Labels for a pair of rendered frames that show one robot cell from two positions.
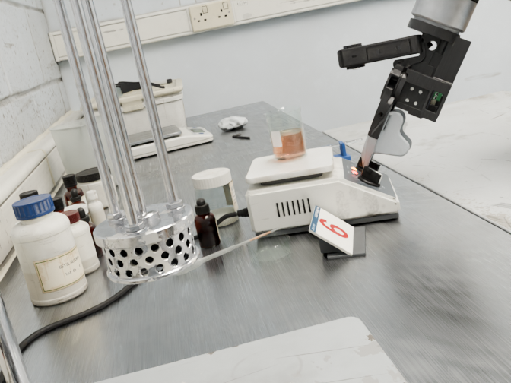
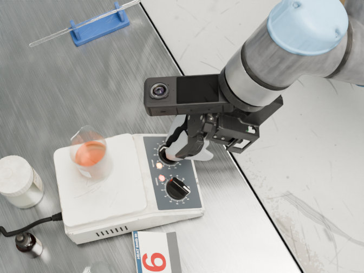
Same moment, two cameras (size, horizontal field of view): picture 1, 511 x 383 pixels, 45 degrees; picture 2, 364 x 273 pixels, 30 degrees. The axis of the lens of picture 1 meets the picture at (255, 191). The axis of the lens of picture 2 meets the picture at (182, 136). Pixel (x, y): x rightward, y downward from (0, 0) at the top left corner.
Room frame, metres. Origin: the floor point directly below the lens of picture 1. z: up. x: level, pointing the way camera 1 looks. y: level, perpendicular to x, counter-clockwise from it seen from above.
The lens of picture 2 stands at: (0.48, -0.11, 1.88)
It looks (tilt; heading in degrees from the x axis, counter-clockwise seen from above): 67 degrees down; 348
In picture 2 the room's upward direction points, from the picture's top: 10 degrees counter-clockwise
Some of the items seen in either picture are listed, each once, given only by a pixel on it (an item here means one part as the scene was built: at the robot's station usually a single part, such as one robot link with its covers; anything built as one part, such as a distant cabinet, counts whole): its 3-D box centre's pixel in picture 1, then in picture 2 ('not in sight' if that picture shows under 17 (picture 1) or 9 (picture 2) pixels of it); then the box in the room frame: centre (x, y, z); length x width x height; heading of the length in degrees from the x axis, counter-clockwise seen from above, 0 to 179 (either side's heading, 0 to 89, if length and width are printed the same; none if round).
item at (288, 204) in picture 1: (314, 190); (122, 185); (0.83, -0.08, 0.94); 0.22 x 0.13 x 0.08; 81
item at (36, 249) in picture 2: (204, 221); (26, 242); (0.81, 0.08, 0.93); 0.03 x 0.03 x 0.07
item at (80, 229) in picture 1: (74, 242); not in sight; (0.81, 0.26, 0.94); 0.05 x 0.05 x 0.09
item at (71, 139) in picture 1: (88, 154); not in sight; (1.34, 0.35, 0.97); 0.18 x 0.13 x 0.15; 13
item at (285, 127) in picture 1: (287, 133); (92, 155); (0.86, -0.06, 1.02); 0.06 x 0.05 x 0.08; 163
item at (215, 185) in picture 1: (216, 197); (18, 182); (0.90, 0.06, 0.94); 0.06 x 0.06 x 0.08
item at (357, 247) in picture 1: (338, 229); (158, 261); (0.71, -0.09, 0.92); 0.09 x 0.06 x 0.04; 167
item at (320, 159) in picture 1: (290, 164); (99, 179); (0.84, -0.06, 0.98); 0.12 x 0.12 x 0.01; 81
